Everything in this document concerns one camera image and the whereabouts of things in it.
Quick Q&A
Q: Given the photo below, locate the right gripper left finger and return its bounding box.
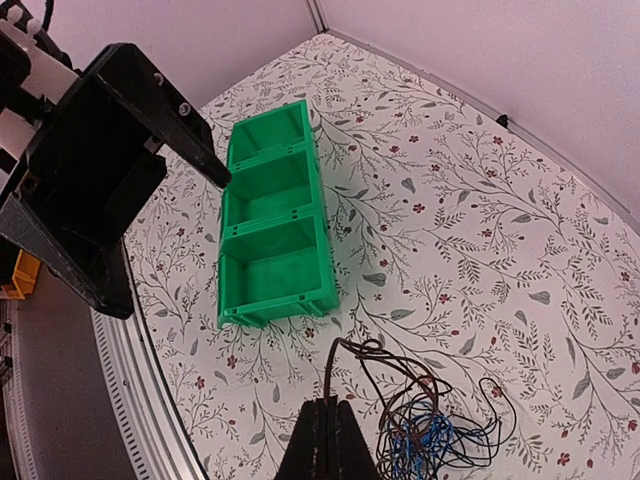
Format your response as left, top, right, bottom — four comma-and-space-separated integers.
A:
274, 399, 329, 480

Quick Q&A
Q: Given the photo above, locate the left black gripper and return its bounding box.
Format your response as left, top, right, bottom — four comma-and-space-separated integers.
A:
1, 43, 231, 319

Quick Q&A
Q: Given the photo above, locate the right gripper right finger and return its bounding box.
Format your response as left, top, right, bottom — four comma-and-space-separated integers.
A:
327, 398, 380, 480

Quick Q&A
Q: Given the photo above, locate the black cable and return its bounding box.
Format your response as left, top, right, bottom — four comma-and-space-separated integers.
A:
322, 337, 519, 480

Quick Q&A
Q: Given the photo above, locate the yellow bin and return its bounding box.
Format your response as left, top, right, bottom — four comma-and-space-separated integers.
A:
1, 249, 41, 300

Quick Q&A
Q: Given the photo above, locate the green three-compartment bin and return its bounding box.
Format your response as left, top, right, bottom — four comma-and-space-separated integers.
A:
217, 100, 339, 328

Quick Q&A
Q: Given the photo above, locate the front aluminium rail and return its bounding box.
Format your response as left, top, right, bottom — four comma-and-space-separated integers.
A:
1, 299, 207, 479

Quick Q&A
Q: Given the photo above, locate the right aluminium frame post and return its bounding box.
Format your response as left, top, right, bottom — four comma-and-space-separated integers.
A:
305, 0, 330, 34

